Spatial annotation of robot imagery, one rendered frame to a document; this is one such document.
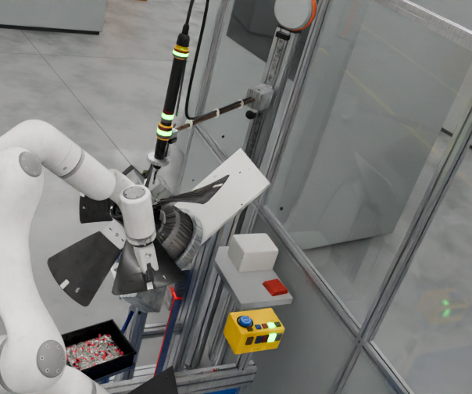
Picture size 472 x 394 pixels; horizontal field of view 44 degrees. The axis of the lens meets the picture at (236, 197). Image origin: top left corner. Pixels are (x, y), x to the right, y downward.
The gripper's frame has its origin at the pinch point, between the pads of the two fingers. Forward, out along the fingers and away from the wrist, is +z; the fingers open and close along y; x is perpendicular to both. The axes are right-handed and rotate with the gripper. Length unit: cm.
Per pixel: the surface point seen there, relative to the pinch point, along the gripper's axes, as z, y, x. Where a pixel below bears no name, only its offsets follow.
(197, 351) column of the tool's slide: 119, 58, -29
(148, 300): 21.0, 9.9, -0.8
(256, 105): -17, 53, -61
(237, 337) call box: 20.0, -17.4, -21.4
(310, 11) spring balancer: -49, 56, -84
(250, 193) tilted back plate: 0, 25, -45
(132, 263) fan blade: 1.0, 8.5, 2.6
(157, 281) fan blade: 2.1, -1.2, -2.4
